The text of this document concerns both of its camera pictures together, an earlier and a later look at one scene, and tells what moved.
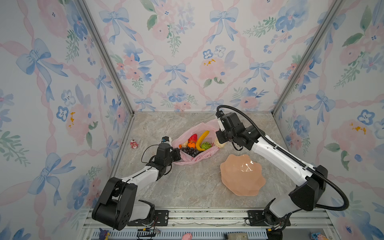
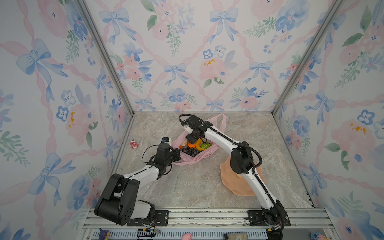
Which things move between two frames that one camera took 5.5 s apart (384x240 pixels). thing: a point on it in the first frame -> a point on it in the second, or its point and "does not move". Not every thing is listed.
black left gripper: [175, 151] does not move
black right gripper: [219, 136] -> [190, 139]
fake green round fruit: [206, 145] does not move
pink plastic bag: [209, 125] does not move
